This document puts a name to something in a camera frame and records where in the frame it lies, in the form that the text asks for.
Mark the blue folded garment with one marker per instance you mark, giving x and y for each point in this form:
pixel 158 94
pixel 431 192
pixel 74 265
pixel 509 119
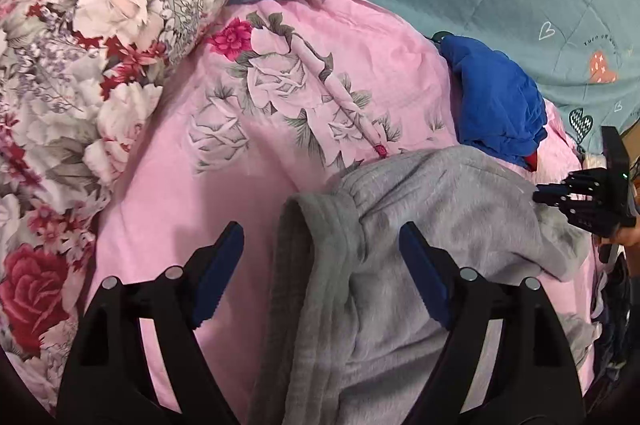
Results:
pixel 501 111

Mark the red garment under blue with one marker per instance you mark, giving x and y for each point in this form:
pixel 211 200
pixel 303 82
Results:
pixel 531 162

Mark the grey sweatpants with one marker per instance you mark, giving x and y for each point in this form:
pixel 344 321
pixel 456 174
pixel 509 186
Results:
pixel 349 339

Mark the pink floral bed sheet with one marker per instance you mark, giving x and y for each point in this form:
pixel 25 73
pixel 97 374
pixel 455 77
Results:
pixel 288 98

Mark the person's right hand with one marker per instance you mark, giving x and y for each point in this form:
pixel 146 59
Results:
pixel 629 238

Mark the floral red white quilt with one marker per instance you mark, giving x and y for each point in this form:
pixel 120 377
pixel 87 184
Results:
pixel 79 81

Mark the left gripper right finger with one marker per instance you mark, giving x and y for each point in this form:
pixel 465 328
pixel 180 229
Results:
pixel 506 359

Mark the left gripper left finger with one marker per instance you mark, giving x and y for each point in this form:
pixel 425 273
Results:
pixel 135 358

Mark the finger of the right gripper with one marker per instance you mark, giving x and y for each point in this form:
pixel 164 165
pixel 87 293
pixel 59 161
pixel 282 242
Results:
pixel 553 187
pixel 550 197

